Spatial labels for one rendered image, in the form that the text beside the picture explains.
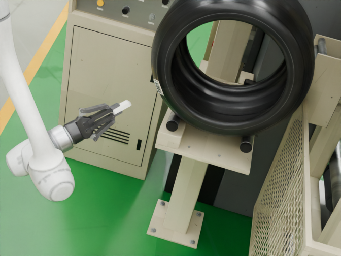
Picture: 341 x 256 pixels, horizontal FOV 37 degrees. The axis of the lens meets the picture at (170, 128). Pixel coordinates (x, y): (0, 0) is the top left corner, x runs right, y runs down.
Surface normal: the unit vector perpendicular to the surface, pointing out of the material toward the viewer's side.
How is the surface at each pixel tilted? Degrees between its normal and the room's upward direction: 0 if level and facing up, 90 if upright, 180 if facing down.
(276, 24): 80
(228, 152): 0
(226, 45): 90
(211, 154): 0
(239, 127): 99
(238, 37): 90
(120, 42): 90
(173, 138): 90
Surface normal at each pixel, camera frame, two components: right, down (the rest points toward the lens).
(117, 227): 0.20, -0.80
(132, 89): -0.21, 0.54
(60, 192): 0.54, 0.58
